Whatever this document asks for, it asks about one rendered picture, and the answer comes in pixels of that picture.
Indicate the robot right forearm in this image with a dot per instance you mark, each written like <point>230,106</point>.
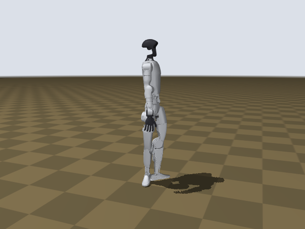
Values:
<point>149,99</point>

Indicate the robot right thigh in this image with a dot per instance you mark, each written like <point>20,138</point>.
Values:
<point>147,136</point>

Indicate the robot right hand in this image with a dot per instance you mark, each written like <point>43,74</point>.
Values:
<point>150,122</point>

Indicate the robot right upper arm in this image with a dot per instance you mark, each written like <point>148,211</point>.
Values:
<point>147,72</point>

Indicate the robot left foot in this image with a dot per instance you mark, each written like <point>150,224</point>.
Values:
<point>160,176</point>

